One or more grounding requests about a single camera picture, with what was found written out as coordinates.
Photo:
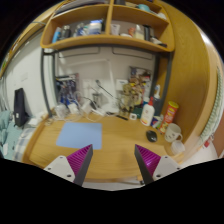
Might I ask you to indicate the colourful printed box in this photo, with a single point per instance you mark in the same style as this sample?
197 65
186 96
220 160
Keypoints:
140 75

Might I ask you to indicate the light blue mouse pad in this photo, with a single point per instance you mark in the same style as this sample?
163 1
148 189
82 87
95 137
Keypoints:
80 135

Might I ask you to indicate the white charger block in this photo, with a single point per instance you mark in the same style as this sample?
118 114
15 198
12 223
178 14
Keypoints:
72 107

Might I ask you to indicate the brown robot figure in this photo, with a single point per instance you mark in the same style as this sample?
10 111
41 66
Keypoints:
128 96

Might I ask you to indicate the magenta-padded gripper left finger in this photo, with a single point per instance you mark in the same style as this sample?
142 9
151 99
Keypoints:
61 166

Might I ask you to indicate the wooden shelf unit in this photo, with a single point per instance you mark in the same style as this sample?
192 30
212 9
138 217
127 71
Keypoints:
110 40

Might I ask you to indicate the small white cube clock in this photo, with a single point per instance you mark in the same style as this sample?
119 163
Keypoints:
133 116

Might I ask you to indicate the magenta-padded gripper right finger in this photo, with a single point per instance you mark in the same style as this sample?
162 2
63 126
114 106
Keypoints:
163 166

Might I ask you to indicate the red yellow-lidded chips can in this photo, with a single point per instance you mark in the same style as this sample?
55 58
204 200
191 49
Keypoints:
169 116

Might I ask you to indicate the silver gooseneck desk lamp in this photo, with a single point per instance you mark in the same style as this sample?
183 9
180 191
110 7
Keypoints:
96 99

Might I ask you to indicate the white printed mug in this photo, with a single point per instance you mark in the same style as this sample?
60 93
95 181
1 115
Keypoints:
172 132

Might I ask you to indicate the clear plastic container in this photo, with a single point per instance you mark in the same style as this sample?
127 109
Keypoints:
61 111

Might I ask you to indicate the white blue-labelled wall box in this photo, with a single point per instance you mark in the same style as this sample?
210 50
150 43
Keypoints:
121 84

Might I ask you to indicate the white red-capped pump bottle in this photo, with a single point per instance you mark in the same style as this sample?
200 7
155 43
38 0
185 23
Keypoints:
147 113

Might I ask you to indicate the teal checked bedding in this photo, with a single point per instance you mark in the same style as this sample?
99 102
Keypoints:
6 133

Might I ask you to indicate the dark grey metal frame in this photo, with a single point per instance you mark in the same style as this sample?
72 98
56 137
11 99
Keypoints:
44 76

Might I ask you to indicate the black computer mouse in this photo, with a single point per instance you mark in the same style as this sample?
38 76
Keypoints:
151 135

